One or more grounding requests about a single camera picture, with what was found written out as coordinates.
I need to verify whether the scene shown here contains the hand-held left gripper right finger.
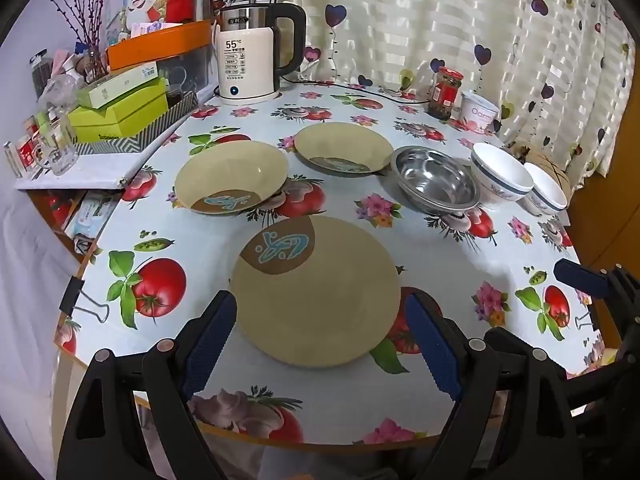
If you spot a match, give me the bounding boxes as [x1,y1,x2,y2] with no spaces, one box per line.
[404,289,583,480]

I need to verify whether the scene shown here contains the beige plate with blue print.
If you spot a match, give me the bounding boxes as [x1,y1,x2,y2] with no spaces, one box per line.
[293,122,396,177]
[174,141,290,216]
[230,216,402,367]

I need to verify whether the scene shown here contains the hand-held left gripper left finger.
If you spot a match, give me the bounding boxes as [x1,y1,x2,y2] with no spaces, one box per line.
[56,289,238,480]

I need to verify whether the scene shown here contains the crumpled clear plastic bottle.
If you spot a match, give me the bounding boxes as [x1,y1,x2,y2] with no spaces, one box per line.
[37,72,83,116]

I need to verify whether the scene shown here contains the blue and white box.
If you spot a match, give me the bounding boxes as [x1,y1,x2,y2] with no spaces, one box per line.
[65,192,121,256]

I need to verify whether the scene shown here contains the wooden cabinet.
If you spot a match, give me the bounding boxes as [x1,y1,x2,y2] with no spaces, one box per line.
[570,170,640,351]

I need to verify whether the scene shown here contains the stainless steel bowl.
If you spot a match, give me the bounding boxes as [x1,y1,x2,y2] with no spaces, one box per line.
[391,146,482,213]

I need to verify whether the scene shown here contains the black power cable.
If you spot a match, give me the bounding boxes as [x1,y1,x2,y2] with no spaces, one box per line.
[280,77,431,106]

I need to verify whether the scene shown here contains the white yogurt cup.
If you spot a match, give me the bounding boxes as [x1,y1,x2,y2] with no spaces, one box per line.
[457,90,501,134]

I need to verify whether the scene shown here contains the glass jar with red lid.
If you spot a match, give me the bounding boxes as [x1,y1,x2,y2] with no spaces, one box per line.
[427,66,464,121]

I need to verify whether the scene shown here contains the vegetable print tablecloth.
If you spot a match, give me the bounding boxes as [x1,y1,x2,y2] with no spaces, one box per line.
[54,80,608,448]

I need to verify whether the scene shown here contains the white electric kettle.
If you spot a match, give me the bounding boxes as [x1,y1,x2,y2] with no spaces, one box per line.
[216,2,307,106]

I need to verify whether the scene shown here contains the black and white striped box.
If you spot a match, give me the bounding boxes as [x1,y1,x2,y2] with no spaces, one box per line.
[75,91,199,155]

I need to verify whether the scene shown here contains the small red label bottle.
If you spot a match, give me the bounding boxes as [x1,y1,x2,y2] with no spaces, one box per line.
[17,137,42,171]

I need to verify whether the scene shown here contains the black binder clip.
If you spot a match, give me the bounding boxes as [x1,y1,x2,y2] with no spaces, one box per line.
[59,276,111,323]

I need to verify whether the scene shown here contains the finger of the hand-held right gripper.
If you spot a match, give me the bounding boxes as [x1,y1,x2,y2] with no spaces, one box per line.
[553,258,640,346]

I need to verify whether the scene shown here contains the clear box with orange lid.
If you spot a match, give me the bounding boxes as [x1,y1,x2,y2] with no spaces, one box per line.
[106,20,218,111]

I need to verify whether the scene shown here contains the dark glass jar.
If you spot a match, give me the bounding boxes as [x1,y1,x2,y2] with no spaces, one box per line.
[29,50,53,101]

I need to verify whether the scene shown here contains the dried purple branches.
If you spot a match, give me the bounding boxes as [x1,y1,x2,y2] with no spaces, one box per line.
[42,0,118,81]

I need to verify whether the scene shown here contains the burlap pouch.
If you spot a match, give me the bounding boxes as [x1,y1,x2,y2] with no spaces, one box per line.
[517,146,572,201]

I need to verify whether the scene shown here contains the flat white and green box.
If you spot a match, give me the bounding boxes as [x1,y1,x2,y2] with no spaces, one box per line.
[76,61,160,109]

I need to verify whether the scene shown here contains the cream curtain with hearts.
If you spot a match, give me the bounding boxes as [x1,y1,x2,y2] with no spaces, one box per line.
[280,0,633,191]

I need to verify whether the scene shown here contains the lime green box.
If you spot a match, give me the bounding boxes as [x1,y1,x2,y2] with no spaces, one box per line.
[67,79,170,143]

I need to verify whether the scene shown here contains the cartoon print snack bag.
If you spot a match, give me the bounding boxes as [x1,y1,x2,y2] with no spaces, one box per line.
[102,0,173,46]

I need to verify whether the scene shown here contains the white shelf board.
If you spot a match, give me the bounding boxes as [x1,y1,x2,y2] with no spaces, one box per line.
[14,152,151,191]

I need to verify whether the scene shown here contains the white bowl with blue stripe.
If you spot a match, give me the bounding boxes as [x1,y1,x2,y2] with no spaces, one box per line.
[470,142,535,208]
[522,162,569,217]

